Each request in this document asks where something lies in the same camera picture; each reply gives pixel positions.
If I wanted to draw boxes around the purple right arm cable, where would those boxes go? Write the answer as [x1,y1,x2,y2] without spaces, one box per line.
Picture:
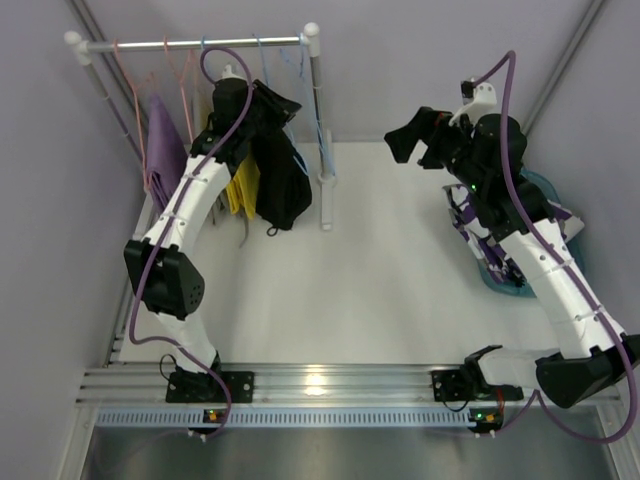
[472,49,640,445]

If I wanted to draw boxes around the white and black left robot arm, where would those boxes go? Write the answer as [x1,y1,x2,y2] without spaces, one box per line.
[124,77,301,389]

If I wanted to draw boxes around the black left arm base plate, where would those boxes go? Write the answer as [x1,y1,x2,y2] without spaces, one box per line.
[165,369,254,404]

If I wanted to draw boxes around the grey trousers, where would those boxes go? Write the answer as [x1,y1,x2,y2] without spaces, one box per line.
[191,92,251,250]

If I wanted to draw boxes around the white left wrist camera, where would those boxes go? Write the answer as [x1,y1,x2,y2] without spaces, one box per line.
[220,63,247,82]

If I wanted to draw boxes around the teal plastic bin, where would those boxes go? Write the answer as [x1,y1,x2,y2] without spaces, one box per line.
[465,170,585,298]

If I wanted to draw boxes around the white and metal clothes rack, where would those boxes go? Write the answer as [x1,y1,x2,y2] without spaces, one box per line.
[64,22,337,231]

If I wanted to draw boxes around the black trousers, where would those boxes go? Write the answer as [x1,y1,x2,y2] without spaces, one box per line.
[251,130,312,237]

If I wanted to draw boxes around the pink wire hanger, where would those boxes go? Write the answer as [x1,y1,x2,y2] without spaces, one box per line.
[112,38,157,192]
[163,36,198,143]

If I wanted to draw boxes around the yellow trousers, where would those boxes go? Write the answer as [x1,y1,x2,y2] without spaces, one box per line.
[199,92,263,220]

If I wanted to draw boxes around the aluminium mounting rail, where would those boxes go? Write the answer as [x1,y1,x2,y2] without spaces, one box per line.
[74,363,621,431]

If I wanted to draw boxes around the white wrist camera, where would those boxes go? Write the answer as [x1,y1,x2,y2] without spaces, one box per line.
[220,63,247,82]
[449,79,497,126]

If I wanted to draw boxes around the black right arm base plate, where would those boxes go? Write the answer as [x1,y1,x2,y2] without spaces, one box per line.
[431,368,497,403]

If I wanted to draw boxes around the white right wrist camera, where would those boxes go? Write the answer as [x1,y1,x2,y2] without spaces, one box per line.
[449,79,497,126]

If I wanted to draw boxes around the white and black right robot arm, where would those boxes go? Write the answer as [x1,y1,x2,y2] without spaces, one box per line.
[384,107,639,409]

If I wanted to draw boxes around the purple camouflage trousers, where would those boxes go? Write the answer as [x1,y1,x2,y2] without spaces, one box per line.
[443,172,585,298]

